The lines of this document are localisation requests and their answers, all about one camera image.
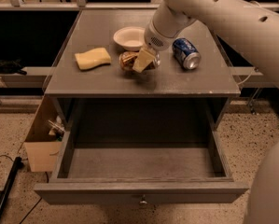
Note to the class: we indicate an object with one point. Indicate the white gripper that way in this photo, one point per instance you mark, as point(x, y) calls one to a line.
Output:
point(154, 40)

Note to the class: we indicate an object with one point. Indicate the orange soda can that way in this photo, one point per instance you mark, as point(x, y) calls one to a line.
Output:
point(127, 60)

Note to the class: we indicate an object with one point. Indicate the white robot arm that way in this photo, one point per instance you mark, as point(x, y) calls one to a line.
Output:
point(253, 32)

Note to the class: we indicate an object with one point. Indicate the blue soda can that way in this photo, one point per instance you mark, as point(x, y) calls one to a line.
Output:
point(186, 54)

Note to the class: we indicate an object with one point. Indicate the grey open drawer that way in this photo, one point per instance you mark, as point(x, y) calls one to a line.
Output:
point(187, 171)

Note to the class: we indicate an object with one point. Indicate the white foam bowl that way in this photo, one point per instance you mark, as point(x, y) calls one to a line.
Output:
point(130, 38)

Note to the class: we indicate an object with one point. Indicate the yellow sponge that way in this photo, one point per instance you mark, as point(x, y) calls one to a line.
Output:
point(92, 58)

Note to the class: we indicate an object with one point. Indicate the grey wooden cabinet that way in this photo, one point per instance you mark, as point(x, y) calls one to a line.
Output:
point(166, 99)

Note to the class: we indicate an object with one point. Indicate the plastic bag in box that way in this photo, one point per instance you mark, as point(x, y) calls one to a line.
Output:
point(56, 127)

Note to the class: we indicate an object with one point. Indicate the cardboard box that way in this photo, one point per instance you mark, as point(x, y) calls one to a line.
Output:
point(41, 142)

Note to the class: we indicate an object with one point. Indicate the black bar on floor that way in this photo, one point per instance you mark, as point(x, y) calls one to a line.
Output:
point(17, 164)

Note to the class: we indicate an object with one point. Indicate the black object on rail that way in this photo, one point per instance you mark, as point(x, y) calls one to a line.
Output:
point(12, 67)

